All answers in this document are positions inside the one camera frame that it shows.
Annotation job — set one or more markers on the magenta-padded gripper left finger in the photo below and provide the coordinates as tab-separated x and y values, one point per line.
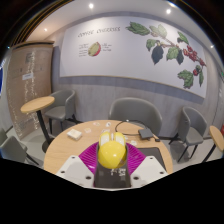
74	166

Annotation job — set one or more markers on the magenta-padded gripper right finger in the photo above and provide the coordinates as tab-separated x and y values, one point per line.
150	168

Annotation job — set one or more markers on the yellow computer mouse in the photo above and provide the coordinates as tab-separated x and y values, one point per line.
112	153

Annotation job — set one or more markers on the dark grey mouse pad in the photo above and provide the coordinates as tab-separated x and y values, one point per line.
155	155

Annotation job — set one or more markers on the small white box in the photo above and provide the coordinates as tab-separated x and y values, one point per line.
74	134

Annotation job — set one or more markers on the small black adapter box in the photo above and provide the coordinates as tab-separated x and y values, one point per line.
145	133

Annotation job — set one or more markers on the grey upholstered chair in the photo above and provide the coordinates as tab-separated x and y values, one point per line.
11	148
135	111
191	128
61	108

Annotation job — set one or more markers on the round wooden high table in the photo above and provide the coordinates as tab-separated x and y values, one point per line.
217	136
36	104

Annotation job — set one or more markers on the round ceiling lights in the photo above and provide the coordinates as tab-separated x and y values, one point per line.
91	5

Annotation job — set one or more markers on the beige patterned wall panel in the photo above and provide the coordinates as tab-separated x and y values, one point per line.
28	86

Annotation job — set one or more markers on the white coffee plant wall poster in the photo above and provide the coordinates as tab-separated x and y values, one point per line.
133	50

